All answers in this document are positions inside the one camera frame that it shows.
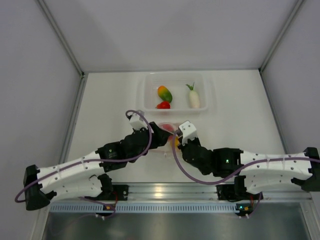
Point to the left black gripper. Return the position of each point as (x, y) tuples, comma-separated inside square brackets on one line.
[(159, 137)]

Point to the pink fake peach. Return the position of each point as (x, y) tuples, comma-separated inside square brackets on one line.
[(168, 127)]

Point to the clear zip top bag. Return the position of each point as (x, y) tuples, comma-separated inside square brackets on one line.
[(166, 150)]

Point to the red fake apple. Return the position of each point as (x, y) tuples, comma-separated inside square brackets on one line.
[(164, 105)]

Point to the green fake avocado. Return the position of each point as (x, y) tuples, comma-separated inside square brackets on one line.
[(164, 94)]

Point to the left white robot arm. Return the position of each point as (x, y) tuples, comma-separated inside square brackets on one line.
[(87, 176)]

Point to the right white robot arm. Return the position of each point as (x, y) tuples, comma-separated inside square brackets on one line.
[(253, 173)]

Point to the yellow fake banana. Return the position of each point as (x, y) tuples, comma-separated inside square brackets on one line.
[(174, 142)]

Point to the clear plastic perforated bin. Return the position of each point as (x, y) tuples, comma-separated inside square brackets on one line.
[(177, 83)]

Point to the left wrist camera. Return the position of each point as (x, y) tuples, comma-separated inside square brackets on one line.
[(135, 119)]

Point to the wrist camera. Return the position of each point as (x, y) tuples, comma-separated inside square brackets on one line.
[(186, 131), (135, 119)]

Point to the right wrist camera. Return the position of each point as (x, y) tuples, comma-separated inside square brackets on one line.
[(186, 131)]

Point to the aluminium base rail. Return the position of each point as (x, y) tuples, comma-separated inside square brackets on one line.
[(165, 192)]

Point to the white slotted cable duct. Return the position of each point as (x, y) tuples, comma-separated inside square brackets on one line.
[(126, 207)]

